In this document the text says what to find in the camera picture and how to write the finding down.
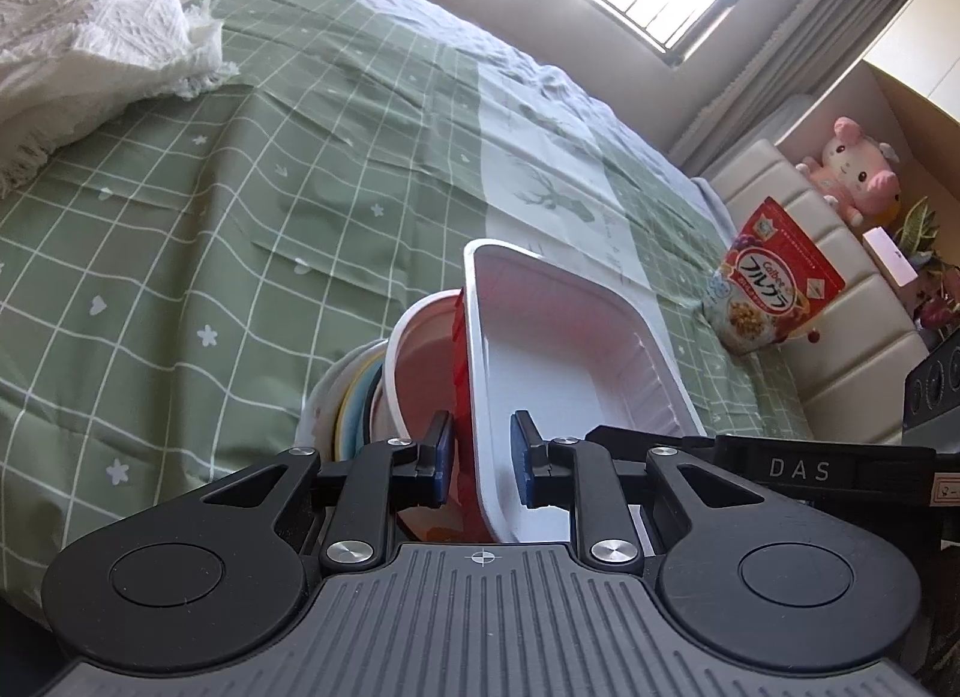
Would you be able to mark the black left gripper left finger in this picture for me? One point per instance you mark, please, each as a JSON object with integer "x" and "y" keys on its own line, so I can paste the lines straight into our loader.
{"x": 366, "y": 494}

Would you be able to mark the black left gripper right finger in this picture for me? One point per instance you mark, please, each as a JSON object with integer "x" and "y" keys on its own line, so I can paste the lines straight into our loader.
{"x": 578, "y": 477}

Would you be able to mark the blue plate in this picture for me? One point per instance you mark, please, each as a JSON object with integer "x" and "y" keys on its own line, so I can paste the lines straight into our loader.
{"x": 359, "y": 432}

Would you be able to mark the large white paper bowl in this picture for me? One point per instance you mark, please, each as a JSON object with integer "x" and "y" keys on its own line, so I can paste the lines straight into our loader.
{"x": 416, "y": 378}

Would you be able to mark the white red plastic tray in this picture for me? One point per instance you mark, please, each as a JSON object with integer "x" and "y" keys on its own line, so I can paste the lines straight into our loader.
{"x": 573, "y": 354}

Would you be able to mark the cream padded headboard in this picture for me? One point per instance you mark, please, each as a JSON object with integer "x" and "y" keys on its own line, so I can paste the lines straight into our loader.
{"x": 851, "y": 358}

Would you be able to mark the black appliance with dials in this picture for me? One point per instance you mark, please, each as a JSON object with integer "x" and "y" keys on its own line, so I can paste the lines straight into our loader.
{"x": 931, "y": 412}

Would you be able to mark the Calbee granola cereal bag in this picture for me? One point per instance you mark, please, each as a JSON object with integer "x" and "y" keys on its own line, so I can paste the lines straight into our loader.
{"x": 772, "y": 281}

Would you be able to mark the green white patterned tablecloth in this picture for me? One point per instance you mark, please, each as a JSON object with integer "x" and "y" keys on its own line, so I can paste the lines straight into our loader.
{"x": 174, "y": 286}

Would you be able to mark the white pink small box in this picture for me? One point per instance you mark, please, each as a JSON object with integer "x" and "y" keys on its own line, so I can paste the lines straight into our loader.
{"x": 887, "y": 256}

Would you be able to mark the pink pig plush toy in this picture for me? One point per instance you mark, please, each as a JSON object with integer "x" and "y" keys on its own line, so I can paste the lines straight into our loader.
{"x": 855, "y": 174}

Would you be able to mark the white lace cloth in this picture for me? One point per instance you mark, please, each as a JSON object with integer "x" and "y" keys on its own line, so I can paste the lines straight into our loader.
{"x": 70, "y": 65}

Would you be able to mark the grey window curtain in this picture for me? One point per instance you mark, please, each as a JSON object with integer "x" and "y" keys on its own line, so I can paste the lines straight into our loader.
{"x": 805, "y": 54}

